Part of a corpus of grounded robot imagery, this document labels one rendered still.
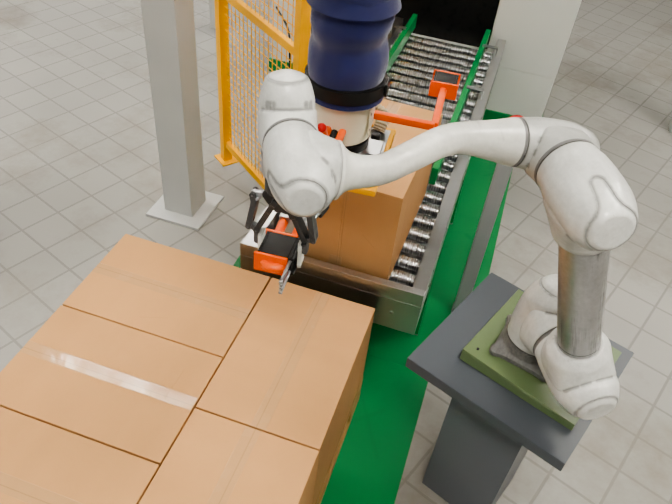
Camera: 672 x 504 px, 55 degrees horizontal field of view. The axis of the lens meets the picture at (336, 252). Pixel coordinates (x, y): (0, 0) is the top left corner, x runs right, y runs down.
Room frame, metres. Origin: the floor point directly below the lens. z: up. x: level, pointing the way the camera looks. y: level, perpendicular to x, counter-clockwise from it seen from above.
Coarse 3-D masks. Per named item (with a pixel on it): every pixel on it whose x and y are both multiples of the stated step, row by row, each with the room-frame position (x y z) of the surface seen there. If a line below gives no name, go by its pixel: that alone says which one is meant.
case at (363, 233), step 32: (416, 128) 2.14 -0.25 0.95; (352, 192) 1.74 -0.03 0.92; (384, 192) 1.72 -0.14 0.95; (416, 192) 1.98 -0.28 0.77; (320, 224) 1.77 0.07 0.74; (352, 224) 1.74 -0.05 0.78; (384, 224) 1.71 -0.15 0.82; (320, 256) 1.76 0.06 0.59; (352, 256) 1.73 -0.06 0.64; (384, 256) 1.70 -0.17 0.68
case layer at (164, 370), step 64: (128, 256) 1.69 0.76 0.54; (192, 256) 1.73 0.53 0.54; (64, 320) 1.36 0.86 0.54; (128, 320) 1.39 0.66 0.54; (192, 320) 1.43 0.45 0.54; (256, 320) 1.46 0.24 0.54; (320, 320) 1.49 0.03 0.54; (0, 384) 1.09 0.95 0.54; (64, 384) 1.12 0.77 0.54; (128, 384) 1.14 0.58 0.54; (192, 384) 1.17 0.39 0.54; (256, 384) 1.20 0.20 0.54; (320, 384) 1.23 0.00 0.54; (0, 448) 0.89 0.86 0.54; (64, 448) 0.91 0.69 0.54; (128, 448) 0.93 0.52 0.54; (192, 448) 0.96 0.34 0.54; (256, 448) 0.98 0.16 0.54; (320, 448) 1.01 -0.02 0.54
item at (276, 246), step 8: (272, 232) 1.07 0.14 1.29; (280, 232) 1.07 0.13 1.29; (264, 240) 1.04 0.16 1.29; (272, 240) 1.04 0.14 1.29; (280, 240) 1.04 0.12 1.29; (288, 240) 1.05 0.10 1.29; (264, 248) 1.01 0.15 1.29; (272, 248) 1.02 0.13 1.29; (280, 248) 1.02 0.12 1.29; (288, 248) 1.02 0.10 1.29; (256, 256) 1.00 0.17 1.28; (264, 256) 0.99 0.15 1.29; (272, 256) 0.99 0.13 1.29; (280, 256) 0.99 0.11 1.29; (288, 256) 1.00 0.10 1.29; (256, 264) 1.00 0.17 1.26
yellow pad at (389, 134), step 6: (372, 126) 1.77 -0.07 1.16; (372, 132) 1.72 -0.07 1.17; (378, 132) 1.73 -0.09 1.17; (384, 132) 1.73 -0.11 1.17; (390, 132) 1.74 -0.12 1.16; (372, 138) 1.67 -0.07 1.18; (378, 138) 1.67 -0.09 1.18; (384, 138) 1.70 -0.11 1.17; (390, 138) 1.71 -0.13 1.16; (384, 144) 1.66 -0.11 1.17; (390, 144) 1.68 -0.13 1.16; (384, 150) 1.64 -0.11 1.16; (354, 192) 1.44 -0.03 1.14; (360, 192) 1.44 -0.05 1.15; (366, 192) 1.44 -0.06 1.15; (372, 192) 1.43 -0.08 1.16
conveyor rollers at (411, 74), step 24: (408, 48) 3.70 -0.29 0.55; (432, 48) 3.75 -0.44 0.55; (456, 48) 3.80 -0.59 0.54; (408, 72) 3.41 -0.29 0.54; (432, 72) 3.46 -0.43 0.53; (456, 72) 3.47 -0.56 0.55; (480, 72) 3.50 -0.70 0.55; (408, 96) 3.13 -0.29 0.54; (432, 96) 3.19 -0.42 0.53; (456, 96) 3.18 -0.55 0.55; (432, 192) 2.30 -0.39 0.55; (432, 216) 2.18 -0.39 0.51; (408, 240) 1.96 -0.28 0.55; (408, 264) 1.83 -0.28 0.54
